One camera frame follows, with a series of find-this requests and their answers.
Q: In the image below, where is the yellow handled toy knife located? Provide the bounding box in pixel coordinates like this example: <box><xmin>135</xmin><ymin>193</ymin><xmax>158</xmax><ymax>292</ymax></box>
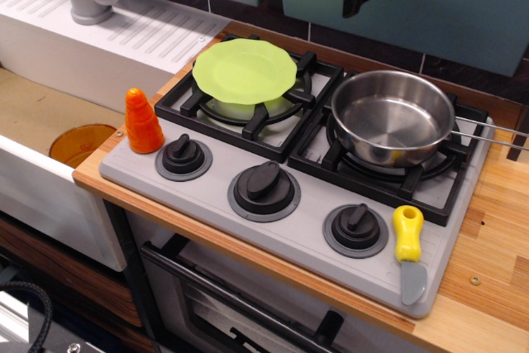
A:
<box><xmin>392</xmin><ymin>205</ymin><xmax>427</xmax><ymax>306</ymax></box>

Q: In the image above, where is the green plastic plate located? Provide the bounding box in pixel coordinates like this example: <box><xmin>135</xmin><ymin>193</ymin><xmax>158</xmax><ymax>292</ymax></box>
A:
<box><xmin>192</xmin><ymin>38</ymin><xmax>298</xmax><ymax>105</ymax></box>

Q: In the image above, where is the black burner grate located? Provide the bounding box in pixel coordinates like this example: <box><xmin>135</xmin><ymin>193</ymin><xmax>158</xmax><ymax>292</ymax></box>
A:
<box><xmin>155</xmin><ymin>35</ymin><xmax>343</xmax><ymax>162</ymax></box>
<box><xmin>288</xmin><ymin>89</ymin><xmax>488</xmax><ymax>226</ymax></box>

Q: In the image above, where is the grey toy stove top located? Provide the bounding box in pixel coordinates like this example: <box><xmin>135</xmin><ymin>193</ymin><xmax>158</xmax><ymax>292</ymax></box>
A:
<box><xmin>99</xmin><ymin>128</ymin><xmax>493</xmax><ymax>318</ymax></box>

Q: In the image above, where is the black right stove knob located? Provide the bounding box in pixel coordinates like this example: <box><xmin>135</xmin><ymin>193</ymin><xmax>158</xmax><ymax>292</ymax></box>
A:
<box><xmin>323</xmin><ymin>203</ymin><xmax>389</xmax><ymax>260</ymax></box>

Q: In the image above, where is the black braided cable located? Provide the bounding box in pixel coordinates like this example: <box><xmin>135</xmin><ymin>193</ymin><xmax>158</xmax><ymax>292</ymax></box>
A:
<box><xmin>0</xmin><ymin>280</ymin><xmax>55</xmax><ymax>353</ymax></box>

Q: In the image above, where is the orange toy carrot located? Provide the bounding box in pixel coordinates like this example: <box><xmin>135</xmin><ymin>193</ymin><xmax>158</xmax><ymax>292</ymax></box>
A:
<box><xmin>125</xmin><ymin>88</ymin><xmax>164</xmax><ymax>154</ymax></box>

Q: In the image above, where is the toy oven door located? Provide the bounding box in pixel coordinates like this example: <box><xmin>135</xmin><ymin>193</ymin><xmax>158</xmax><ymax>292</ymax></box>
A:
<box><xmin>139</xmin><ymin>235</ymin><xmax>421</xmax><ymax>352</ymax></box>

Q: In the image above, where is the black middle stove knob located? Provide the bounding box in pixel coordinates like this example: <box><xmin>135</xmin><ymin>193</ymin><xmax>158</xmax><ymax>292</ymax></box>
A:
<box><xmin>227</xmin><ymin>160</ymin><xmax>301</xmax><ymax>223</ymax></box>

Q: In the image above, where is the white toy sink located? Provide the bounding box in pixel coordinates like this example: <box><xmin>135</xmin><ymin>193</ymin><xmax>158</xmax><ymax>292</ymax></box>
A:
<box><xmin>1</xmin><ymin>0</ymin><xmax>227</xmax><ymax>272</ymax></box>

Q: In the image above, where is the black right burner grate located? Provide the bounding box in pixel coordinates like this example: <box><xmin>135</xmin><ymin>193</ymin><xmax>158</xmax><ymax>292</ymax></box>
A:
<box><xmin>288</xmin><ymin>89</ymin><xmax>488</xmax><ymax>226</ymax></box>

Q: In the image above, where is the stainless steel pan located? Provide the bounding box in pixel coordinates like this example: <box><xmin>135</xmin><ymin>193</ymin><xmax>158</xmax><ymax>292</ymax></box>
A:
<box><xmin>330</xmin><ymin>70</ymin><xmax>527</xmax><ymax>168</ymax></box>

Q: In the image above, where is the black left burner grate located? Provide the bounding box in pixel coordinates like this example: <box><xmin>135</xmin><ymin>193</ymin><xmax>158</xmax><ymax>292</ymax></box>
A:
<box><xmin>155</xmin><ymin>35</ymin><xmax>343</xmax><ymax>162</ymax></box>

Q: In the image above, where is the black left stove knob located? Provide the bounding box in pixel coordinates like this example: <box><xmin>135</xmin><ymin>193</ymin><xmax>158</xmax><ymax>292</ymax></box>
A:
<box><xmin>155</xmin><ymin>134</ymin><xmax>213</xmax><ymax>182</ymax></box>

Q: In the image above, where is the black stove knob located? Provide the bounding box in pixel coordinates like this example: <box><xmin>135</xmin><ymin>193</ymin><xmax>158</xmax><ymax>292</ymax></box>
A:
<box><xmin>155</xmin><ymin>134</ymin><xmax>213</xmax><ymax>182</ymax></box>
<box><xmin>323</xmin><ymin>203</ymin><xmax>389</xmax><ymax>260</ymax></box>
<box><xmin>227</xmin><ymin>160</ymin><xmax>301</xmax><ymax>223</ymax></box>

